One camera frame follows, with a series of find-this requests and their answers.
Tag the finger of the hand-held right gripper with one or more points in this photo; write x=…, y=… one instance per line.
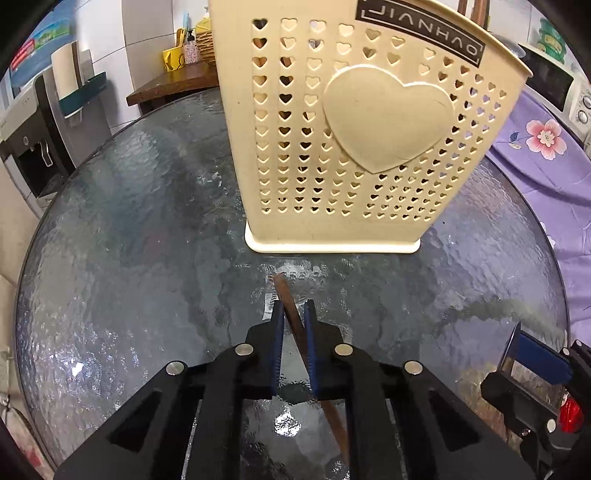
x=540, y=357
x=512, y=399

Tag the water dispenser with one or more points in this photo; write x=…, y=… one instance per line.
x=27, y=134

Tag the yellow soap bottle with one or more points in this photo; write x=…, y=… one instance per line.
x=204, y=22

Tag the cream plastic utensil holder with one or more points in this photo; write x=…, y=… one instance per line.
x=388, y=124

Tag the purple floral cloth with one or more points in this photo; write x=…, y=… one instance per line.
x=545, y=184

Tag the yellow cup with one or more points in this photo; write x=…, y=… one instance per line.
x=173, y=57

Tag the floral pump bottle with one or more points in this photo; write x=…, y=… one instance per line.
x=191, y=50

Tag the stack of green packets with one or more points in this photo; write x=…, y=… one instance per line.
x=551, y=34

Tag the brown wooden chopstick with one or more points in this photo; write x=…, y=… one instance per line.
x=465, y=9
x=295, y=318
x=483, y=13

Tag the beige cloth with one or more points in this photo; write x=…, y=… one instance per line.
x=8, y=258

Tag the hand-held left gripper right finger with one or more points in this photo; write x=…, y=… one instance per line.
x=311, y=355

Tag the wooden washstand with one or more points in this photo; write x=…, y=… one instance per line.
x=171, y=83

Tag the blue toothbrush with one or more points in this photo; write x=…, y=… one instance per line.
x=184, y=25

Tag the metal spoon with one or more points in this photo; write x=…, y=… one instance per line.
x=510, y=346

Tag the white microwave oven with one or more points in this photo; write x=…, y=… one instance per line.
x=554, y=83

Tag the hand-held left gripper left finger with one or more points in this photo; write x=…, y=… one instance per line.
x=277, y=355

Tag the blue water jug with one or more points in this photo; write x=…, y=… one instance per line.
x=41, y=39

